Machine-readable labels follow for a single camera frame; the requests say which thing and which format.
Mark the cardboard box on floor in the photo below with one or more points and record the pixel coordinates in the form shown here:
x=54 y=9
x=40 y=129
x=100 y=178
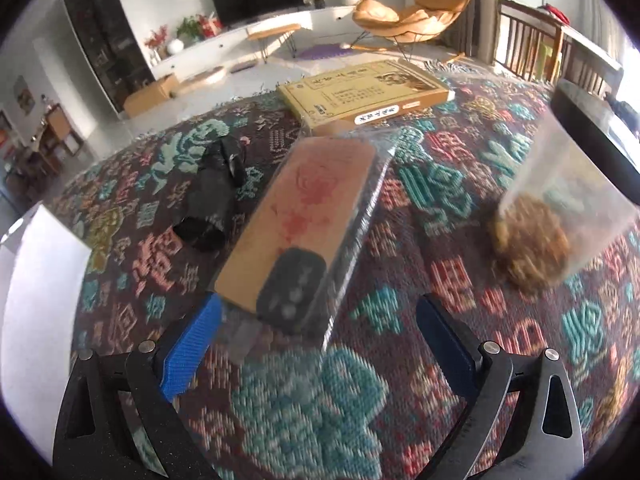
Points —
x=150 y=96

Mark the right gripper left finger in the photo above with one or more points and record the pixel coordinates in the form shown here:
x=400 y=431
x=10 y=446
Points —
x=92 y=439

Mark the black display cabinet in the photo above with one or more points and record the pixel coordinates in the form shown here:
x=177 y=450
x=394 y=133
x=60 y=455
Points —
x=108 y=42

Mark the clear jar black lid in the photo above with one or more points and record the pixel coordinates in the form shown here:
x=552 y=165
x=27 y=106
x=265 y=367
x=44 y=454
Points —
x=576 y=191

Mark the patterned woven tablecloth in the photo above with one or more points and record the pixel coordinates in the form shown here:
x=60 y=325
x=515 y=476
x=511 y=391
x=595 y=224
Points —
x=374 y=405

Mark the dark wooden dining chair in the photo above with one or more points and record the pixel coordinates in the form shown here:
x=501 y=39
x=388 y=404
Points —
x=535 y=46

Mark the red flower bouquet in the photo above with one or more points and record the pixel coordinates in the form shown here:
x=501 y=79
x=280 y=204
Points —
x=156 y=43

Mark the black rolled cloth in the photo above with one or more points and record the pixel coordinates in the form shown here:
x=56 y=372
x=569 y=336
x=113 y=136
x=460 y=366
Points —
x=204 y=217

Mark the white storage box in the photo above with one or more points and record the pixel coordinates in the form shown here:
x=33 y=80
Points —
x=43 y=265

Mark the yellow flat gift box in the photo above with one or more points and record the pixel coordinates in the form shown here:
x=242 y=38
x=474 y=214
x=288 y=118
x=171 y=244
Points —
x=365 y=94

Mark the white TV cabinet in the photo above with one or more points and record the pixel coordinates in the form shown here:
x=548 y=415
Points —
x=331 y=24

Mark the orange lounge chair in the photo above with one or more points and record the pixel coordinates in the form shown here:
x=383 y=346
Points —
x=425 y=20

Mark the wooden side table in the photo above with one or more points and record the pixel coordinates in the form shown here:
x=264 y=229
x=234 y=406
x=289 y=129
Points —
x=270 y=39

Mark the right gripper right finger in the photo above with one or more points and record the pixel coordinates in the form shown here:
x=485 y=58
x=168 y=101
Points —
x=543 y=439

